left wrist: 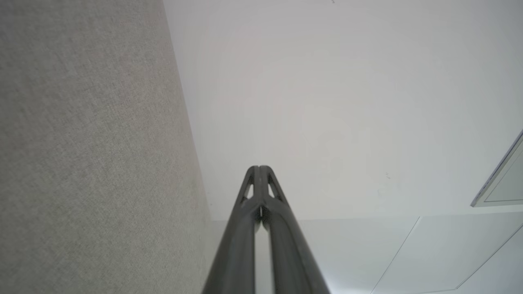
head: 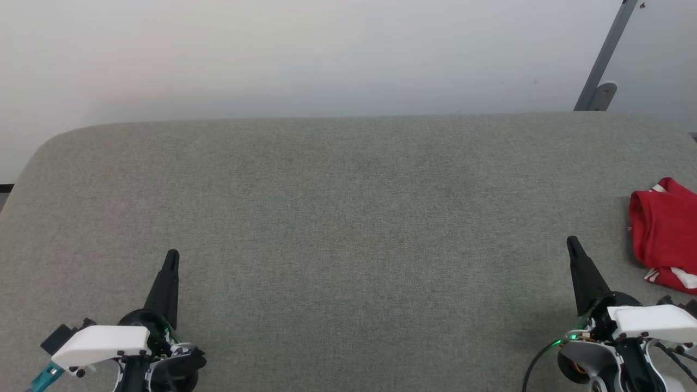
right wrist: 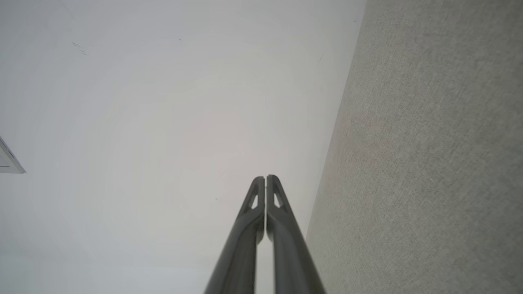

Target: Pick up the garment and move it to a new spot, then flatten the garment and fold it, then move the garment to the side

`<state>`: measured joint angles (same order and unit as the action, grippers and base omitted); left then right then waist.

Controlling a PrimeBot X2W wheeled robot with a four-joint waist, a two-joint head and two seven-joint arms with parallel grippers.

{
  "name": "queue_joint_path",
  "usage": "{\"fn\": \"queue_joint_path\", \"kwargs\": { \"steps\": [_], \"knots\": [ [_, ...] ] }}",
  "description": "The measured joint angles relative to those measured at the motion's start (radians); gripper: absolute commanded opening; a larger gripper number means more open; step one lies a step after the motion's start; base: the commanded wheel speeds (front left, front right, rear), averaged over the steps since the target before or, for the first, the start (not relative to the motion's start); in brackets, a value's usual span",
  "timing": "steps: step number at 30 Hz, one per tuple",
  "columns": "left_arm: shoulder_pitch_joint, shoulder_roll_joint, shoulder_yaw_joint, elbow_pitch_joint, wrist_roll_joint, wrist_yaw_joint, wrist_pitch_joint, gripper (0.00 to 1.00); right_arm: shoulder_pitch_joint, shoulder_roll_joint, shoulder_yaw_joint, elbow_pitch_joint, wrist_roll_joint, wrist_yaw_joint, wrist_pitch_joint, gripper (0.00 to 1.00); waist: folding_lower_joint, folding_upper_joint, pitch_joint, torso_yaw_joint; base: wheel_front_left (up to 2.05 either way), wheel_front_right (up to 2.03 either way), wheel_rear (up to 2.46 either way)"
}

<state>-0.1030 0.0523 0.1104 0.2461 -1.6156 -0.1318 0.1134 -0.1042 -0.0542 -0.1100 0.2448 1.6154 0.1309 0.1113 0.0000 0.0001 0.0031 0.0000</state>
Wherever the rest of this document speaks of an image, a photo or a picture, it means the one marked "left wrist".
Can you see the grey fabric sofa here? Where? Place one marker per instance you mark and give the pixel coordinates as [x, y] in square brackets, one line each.
[81, 163]

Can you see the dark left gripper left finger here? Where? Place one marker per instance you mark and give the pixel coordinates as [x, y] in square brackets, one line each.
[237, 253]

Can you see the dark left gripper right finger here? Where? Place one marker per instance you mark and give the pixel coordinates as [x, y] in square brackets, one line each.
[290, 261]

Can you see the grey framed glass panel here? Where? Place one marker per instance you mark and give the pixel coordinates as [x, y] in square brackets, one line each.
[506, 188]

